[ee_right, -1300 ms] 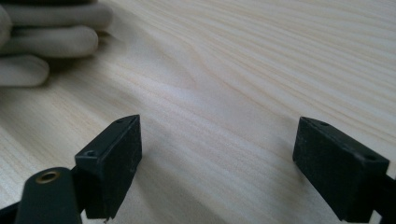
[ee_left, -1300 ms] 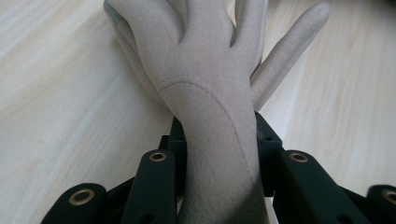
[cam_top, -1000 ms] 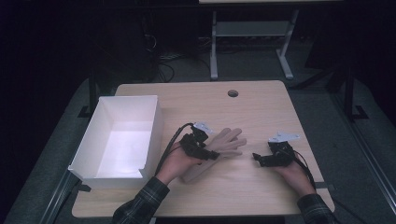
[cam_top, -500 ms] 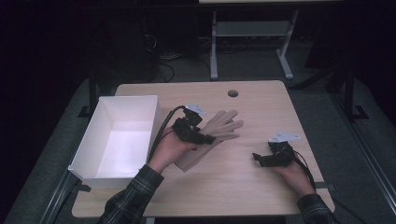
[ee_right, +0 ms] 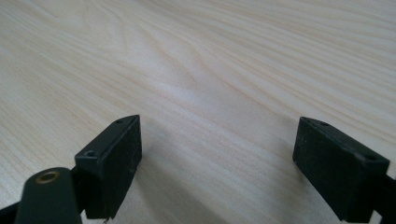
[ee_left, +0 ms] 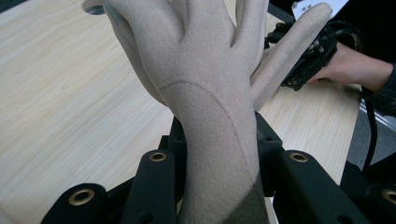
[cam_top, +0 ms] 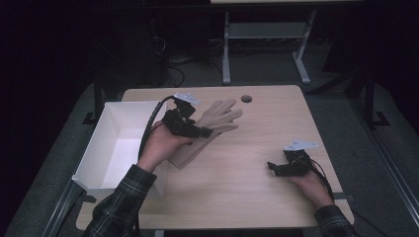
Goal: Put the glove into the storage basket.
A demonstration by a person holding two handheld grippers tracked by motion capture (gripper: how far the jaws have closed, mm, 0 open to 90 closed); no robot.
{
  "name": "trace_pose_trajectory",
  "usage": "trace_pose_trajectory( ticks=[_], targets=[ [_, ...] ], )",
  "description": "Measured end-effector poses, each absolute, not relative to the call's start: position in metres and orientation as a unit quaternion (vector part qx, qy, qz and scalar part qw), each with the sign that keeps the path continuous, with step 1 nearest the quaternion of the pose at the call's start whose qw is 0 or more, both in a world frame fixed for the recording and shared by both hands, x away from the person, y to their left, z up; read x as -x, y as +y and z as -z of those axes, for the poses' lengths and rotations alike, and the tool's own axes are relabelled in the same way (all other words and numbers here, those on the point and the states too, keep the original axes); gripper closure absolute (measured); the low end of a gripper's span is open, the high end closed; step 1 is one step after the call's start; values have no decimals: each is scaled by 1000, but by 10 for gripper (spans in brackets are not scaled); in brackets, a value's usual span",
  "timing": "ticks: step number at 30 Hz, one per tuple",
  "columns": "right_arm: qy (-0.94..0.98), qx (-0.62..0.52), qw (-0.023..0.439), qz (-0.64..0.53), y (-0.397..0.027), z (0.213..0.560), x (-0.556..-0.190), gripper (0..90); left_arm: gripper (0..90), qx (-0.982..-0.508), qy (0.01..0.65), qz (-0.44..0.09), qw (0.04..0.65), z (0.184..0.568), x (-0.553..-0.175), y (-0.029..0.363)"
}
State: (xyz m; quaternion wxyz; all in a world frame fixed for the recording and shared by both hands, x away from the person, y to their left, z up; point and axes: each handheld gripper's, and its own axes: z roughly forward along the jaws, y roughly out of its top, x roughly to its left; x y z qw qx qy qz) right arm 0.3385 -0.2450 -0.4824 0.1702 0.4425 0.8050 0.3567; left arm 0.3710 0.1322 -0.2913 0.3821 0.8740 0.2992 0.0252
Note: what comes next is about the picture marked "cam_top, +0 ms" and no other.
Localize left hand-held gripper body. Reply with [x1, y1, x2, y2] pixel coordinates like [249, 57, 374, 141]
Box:
[162, 92, 202, 138]

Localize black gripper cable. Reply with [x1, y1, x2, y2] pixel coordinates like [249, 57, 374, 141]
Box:
[308, 159, 387, 237]
[132, 95, 176, 237]

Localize grey metal desk frame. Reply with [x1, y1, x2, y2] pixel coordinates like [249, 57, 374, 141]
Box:
[221, 9, 318, 86]

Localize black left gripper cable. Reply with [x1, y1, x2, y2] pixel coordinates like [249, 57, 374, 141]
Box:
[132, 95, 176, 237]

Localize black metal stand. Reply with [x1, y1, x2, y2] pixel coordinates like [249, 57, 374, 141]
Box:
[361, 67, 391, 128]
[82, 70, 107, 125]

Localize person's right hand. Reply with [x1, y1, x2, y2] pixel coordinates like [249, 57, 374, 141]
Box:
[290, 170, 335, 209]

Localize black floor cables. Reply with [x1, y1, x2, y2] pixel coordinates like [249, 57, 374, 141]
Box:
[149, 19, 202, 89]

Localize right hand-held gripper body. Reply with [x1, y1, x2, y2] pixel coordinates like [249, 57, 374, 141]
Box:
[279, 139, 319, 178]

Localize white box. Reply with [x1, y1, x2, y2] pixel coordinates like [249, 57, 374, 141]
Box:
[71, 100, 171, 200]

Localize aluminium rail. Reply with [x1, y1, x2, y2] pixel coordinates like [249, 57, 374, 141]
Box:
[349, 98, 419, 229]
[42, 180, 87, 237]

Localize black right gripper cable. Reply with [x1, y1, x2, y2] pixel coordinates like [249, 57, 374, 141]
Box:
[308, 159, 387, 237]

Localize person's left hand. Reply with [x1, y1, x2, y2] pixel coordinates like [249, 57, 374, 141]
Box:
[136, 120, 196, 173]

